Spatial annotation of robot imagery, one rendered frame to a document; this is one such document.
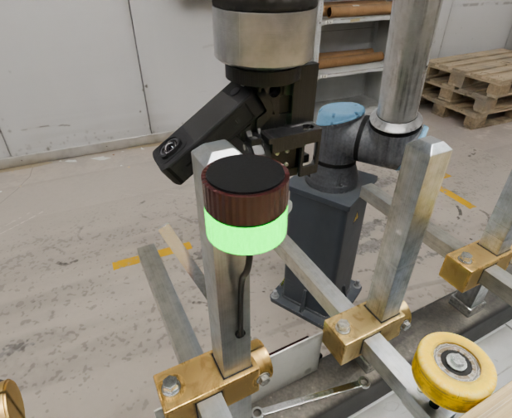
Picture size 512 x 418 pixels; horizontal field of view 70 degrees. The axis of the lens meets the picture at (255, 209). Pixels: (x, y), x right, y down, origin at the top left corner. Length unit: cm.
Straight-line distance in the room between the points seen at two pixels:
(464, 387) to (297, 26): 38
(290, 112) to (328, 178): 90
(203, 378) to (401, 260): 28
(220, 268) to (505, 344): 72
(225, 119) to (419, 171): 23
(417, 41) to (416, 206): 63
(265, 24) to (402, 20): 73
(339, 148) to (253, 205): 101
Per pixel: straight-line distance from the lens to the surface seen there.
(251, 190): 23
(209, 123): 35
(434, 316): 81
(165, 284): 59
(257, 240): 25
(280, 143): 36
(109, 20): 293
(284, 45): 32
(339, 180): 129
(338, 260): 141
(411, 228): 49
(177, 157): 34
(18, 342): 183
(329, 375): 68
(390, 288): 55
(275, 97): 37
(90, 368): 162
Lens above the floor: 127
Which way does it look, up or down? 35 degrees down
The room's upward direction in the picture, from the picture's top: straight up
